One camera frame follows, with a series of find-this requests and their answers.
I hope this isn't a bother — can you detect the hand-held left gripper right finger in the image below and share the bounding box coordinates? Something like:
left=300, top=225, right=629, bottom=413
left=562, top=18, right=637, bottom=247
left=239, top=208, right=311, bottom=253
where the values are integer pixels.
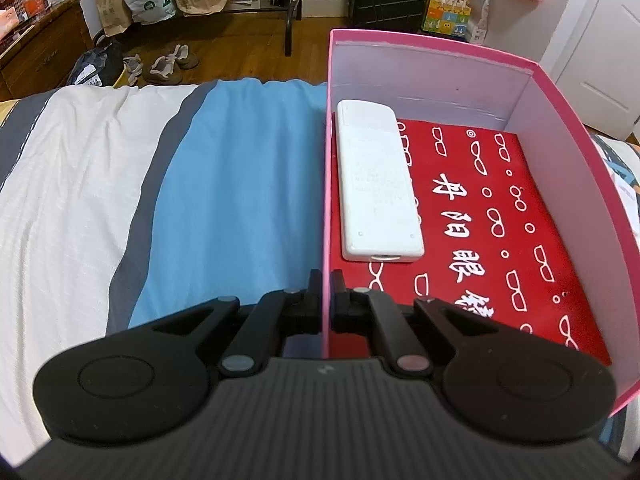
left=331, top=269, right=503, bottom=379

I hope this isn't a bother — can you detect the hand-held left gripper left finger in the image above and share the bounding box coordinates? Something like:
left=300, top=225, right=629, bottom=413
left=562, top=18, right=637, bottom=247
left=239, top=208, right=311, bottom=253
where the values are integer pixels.
left=150, top=269, right=325, bottom=379

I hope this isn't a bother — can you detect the pink cardboard box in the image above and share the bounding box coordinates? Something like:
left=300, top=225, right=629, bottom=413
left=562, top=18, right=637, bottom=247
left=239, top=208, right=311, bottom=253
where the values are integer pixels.
left=319, top=28, right=640, bottom=412

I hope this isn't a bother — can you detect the long white remote control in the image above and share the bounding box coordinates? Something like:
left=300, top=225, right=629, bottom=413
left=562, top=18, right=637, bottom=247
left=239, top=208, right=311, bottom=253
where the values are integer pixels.
left=334, top=99, right=426, bottom=262

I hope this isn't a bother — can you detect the striped bed blanket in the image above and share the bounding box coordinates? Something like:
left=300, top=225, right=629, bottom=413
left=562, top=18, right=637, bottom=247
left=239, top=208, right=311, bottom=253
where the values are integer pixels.
left=0, top=77, right=640, bottom=466

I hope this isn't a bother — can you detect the grey shoe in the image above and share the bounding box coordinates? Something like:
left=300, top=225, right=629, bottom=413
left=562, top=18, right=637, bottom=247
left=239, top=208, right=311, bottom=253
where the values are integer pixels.
left=122, top=56, right=145, bottom=89
left=142, top=52, right=184, bottom=86
left=170, top=44, right=200, bottom=70

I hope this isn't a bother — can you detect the black metal clothes rack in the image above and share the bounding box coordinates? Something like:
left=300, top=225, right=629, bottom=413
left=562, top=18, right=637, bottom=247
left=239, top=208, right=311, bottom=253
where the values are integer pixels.
left=95, top=0, right=304, bottom=57

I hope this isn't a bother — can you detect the colourful gift bag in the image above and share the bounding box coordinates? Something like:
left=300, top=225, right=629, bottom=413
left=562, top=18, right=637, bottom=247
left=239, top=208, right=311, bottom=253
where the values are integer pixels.
left=422, top=0, right=473, bottom=41

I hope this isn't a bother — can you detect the dark plastic bag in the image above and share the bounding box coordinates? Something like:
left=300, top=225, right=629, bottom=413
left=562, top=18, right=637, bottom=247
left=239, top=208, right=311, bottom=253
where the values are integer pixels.
left=67, top=42, right=126, bottom=89

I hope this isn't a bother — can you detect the white printed plastic bag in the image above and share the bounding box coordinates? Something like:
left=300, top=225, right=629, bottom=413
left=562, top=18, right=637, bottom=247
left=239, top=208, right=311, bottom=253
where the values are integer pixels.
left=120, top=0, right=179, bottom=26

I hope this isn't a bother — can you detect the yellow bed sheet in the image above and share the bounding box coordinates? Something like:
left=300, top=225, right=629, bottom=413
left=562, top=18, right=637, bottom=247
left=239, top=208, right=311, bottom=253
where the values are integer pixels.
left=0, top=100, right=23, bottom=128

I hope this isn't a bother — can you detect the white door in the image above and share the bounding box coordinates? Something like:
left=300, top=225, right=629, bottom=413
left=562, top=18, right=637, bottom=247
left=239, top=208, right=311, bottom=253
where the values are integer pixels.
left=542, top=0, right=640, bottom=143

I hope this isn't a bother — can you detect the plain brown paper bag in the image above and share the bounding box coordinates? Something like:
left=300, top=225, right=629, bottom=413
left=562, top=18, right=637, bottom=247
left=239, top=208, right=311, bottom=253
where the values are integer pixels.
left=92, top=0, right=134, bottom=37

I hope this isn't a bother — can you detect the wooden nightstand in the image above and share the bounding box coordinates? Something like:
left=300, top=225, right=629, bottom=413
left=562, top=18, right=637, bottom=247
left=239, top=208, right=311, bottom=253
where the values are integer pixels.
left=0, top=0, right=96, bottom=102

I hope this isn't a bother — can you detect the pink tissue pack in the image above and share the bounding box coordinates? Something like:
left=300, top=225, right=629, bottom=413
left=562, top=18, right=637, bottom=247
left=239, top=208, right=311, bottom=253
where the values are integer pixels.
left=0, top=7, right=27, bottom=41

